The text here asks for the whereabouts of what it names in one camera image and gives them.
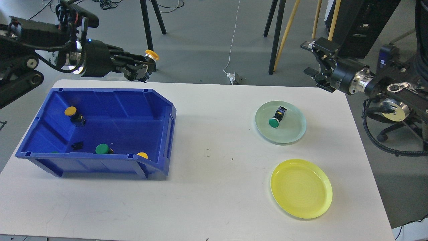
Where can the wooden pole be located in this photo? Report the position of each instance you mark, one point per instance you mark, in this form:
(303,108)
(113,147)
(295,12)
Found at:
(286,33)
(334,20)
(316,18)

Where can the black tripod legs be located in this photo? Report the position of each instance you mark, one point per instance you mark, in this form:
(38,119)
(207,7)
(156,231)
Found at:
(146,22)

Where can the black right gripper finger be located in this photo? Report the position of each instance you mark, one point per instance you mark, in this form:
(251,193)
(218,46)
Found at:
(323,49)
(321,80)

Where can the light green plate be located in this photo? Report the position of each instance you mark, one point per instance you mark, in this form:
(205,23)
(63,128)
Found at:
(291,129)

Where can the black stand leg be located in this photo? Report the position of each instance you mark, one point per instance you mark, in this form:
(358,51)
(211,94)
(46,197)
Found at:
(277,6)

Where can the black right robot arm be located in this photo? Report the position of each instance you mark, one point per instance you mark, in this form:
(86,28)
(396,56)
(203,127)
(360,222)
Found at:
(376,115)

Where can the wooden pole right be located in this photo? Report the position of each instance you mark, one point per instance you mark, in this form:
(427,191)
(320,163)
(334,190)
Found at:
(334,20)

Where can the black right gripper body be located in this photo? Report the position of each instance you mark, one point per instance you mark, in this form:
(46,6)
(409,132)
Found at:
(345,75)

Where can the green push button front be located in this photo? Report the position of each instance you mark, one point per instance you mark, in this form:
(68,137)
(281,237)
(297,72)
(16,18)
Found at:
(103,149)

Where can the white power adapter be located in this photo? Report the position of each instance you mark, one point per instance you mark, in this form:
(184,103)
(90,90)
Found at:
(235,79)

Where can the wooden pole left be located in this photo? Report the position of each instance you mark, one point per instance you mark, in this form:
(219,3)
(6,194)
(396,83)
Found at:
(286,33)

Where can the wooden pole middle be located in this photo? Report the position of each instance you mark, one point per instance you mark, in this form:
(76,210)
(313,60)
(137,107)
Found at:
(316,18)

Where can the small black part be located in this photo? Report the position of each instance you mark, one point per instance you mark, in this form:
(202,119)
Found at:
(77,145)

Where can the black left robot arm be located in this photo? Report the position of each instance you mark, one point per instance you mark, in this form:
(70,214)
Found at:
(64,47)

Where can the blue plastic bin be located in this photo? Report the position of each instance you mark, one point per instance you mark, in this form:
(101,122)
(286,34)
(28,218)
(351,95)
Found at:
(128,120)

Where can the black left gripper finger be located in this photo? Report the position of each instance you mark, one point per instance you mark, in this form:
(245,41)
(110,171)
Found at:
(136,72)
(120,57)

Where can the black computer tower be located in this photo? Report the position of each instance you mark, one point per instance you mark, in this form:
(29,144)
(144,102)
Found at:
(359,24)

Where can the green push button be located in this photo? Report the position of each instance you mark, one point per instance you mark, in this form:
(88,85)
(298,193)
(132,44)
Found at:
(278,117)
(103,149)

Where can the yellow plate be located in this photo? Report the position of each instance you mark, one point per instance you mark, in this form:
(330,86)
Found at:
(301,188)

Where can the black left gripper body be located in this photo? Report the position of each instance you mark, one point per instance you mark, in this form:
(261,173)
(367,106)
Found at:
(98,60)

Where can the yellow push button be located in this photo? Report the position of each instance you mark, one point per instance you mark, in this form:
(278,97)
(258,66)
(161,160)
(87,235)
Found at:
(75,117)
(152,55)
(143,155)

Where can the yellow push button front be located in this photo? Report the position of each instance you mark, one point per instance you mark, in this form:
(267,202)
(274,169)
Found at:
(143,155)

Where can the black office chair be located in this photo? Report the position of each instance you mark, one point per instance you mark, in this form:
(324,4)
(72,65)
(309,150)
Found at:
(412,71)

